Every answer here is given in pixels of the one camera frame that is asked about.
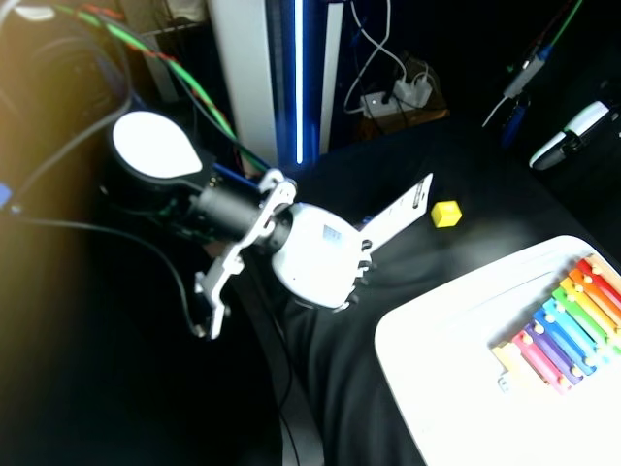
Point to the rainbow wooden xylophone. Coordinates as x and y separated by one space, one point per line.
558 330

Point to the white charger plug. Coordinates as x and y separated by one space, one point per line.
412 89

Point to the white plastic tray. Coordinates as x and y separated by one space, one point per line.
436 364

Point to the black table cloth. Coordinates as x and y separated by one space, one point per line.
349 364

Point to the white power strip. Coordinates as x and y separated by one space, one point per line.
376 104

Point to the white column with blue stripe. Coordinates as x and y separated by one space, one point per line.
252 73

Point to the yellow cube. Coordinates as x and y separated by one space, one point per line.
446 213

